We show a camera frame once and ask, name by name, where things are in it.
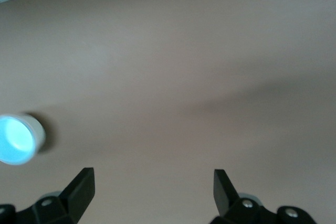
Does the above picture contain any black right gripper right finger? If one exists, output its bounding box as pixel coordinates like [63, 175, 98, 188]
[209, 169, 318, 224]

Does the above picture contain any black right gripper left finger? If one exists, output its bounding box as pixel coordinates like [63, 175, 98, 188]
[0, 167, 96, 224]

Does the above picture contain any blue bowl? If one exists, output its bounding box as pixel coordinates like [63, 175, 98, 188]
[0, 114, 36, 166]

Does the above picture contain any white bowl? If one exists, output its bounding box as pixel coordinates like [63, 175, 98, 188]
[20, 113, 47, 154]

